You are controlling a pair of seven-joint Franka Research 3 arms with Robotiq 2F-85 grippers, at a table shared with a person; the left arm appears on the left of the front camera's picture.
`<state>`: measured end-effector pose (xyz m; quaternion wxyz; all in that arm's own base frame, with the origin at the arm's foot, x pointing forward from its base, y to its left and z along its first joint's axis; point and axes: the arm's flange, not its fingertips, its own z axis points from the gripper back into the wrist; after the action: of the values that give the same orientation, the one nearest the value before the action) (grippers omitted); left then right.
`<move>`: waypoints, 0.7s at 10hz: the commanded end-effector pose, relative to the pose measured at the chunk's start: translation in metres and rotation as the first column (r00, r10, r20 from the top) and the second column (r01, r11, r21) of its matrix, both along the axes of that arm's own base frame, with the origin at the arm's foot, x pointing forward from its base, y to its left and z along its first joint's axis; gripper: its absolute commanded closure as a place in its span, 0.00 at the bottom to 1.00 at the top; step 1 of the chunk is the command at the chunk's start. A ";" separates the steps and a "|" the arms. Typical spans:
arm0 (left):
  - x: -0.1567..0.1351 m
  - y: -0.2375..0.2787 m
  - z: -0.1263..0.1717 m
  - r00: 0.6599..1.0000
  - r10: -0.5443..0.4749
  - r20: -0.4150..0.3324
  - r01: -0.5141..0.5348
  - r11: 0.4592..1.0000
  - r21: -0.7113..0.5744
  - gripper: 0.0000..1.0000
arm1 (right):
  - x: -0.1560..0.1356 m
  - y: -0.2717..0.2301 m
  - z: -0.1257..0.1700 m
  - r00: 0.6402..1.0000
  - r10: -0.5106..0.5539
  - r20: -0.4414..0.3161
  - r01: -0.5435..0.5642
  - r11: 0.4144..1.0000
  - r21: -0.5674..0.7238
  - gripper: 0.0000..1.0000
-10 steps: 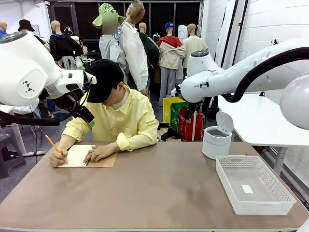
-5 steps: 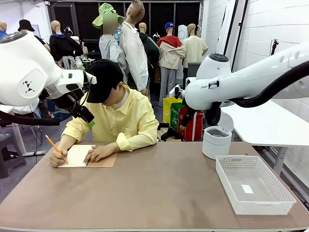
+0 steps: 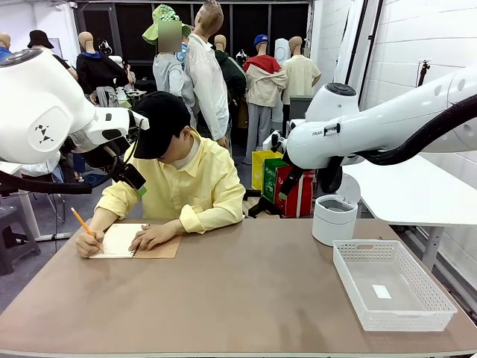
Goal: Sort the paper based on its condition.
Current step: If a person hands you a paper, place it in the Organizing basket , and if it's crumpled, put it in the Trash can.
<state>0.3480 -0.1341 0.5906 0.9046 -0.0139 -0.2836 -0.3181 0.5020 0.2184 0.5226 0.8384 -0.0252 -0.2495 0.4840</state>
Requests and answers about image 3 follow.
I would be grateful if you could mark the tall mannequin in white shirt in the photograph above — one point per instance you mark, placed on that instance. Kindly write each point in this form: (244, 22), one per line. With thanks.
(205, 74)

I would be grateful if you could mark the gray plastic stool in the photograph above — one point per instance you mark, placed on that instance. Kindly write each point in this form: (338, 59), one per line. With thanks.
(15, 223)

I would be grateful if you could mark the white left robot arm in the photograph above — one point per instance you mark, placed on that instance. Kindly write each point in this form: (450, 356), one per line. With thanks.
(37, 112)

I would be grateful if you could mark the right arm white wrist camera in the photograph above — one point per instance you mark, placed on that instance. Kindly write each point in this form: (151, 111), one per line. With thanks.
(269, 143)

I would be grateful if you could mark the mannequin in red beige jacket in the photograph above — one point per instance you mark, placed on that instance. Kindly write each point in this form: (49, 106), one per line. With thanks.
(264, 85)

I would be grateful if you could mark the person's left forearm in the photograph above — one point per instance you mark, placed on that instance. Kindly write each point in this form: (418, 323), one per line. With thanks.
(216, 216)

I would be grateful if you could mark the person's right forearm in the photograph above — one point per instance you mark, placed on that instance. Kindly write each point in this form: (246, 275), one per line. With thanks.
(115, 203)

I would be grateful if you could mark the white round trash can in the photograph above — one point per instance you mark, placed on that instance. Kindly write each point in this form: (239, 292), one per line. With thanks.
(333, 227)

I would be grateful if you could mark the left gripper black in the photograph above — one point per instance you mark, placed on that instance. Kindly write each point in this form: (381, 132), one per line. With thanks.
(102, 156)

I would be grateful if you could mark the white perforated plastic basket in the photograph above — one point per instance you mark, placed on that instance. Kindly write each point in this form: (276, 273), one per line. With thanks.
(410, 321)

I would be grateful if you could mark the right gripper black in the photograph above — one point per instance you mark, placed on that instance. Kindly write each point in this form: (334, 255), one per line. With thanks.
(294, 172)

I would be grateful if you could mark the mannequin in blue white top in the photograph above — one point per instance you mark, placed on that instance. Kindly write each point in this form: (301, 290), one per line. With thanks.
(4, 44)

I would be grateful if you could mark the mannequin in dark green jacket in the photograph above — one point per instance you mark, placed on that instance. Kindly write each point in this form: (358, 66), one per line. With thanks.
(232, 71)

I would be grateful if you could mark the black metal chair base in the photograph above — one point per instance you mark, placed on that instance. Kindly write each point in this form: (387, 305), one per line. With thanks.
(261, 207)

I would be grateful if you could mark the red recycling bin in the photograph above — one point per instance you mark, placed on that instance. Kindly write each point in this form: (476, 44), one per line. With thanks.
(302, 201)

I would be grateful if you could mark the green recycling bin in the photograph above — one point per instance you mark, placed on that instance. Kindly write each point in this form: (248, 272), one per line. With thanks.
(270, 179)

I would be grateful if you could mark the black cap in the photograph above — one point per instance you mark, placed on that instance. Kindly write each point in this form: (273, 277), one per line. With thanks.
(160, 123)

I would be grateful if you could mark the spiral notebook with brown cover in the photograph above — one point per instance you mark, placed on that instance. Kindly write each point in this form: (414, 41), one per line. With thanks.
(119, 238)

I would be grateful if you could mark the large white side table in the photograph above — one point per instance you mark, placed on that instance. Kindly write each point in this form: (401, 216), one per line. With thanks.
(410, 194)

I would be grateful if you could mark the yellow recycling bin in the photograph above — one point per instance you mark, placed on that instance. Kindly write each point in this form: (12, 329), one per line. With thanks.
(259, 168)

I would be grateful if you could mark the black wall pipe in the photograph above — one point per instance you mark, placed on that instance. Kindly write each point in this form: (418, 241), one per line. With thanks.
(353, 56)
(370, 56)

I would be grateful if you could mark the gray box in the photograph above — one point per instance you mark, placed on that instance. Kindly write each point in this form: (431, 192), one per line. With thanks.
(298, 108)

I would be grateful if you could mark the orange pencil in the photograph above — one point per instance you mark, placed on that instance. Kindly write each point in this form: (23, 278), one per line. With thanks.
(80, 220)

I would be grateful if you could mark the left arm white wrist camera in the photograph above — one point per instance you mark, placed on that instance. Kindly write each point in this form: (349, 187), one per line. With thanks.
(141, 121)

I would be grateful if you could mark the white table leg frame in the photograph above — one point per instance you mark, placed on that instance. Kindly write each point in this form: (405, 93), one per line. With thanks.
(30, 216)

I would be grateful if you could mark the mannequin with green checkered hat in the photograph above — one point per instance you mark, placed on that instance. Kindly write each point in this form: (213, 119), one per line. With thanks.
(167, 71)

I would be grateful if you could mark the white torso form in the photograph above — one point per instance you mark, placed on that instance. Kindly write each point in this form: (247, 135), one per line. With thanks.
(282, 52)

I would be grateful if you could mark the person's left hand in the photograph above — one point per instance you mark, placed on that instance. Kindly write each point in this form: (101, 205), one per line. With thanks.
(156, 235)

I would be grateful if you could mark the black tripod stand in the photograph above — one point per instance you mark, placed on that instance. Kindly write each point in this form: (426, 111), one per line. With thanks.
(422, 74)

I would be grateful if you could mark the mannequin in navy hoodie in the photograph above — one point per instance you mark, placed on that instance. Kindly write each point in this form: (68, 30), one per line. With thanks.
(97, 71)

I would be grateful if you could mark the person's right hand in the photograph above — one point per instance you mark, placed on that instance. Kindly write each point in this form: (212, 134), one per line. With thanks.
(90, 244)

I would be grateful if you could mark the person in yellow shirt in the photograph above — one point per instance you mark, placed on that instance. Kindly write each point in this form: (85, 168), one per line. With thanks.
(208, 175)

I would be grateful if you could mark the mannequin in cream shirt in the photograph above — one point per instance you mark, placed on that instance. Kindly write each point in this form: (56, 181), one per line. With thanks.
(300, 74)

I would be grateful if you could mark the small white label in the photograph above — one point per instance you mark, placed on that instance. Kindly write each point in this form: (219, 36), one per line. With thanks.
(382, 292)

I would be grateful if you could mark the arm white wrist camera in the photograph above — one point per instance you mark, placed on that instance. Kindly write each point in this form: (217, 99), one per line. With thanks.
(269, 143)
(141, 121)

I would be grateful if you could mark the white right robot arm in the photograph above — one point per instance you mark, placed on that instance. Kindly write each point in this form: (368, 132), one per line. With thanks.
(372, 130)

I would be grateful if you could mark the mannequin with black bucket hat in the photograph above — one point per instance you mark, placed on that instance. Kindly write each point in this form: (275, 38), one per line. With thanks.
(39, 39)

